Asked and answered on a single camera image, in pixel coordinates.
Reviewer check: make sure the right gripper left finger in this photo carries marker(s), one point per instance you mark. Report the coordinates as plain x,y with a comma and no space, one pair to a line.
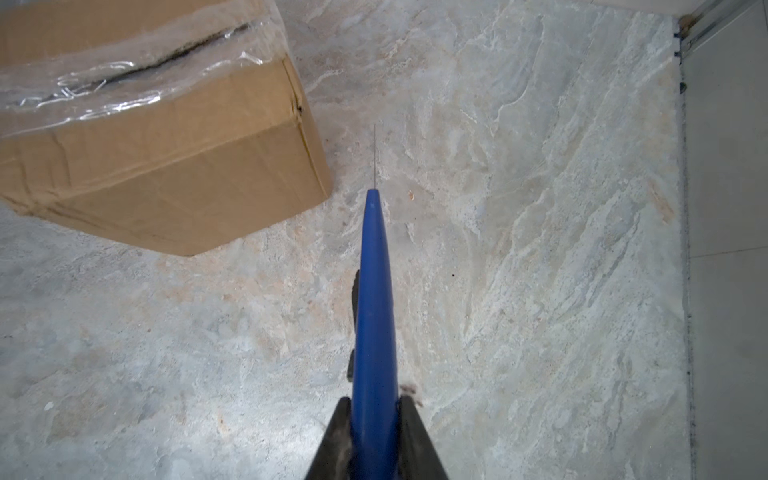
333,456

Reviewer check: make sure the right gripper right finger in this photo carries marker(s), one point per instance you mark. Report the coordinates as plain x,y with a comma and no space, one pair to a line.
417,457

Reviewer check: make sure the blue utility knife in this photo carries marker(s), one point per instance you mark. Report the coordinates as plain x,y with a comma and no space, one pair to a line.
375,399

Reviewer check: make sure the brown taped cardboard box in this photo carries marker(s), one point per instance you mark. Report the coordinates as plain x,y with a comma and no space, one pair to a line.
174,126

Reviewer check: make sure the right aluminium corner post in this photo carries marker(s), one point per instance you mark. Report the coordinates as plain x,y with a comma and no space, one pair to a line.
706,21

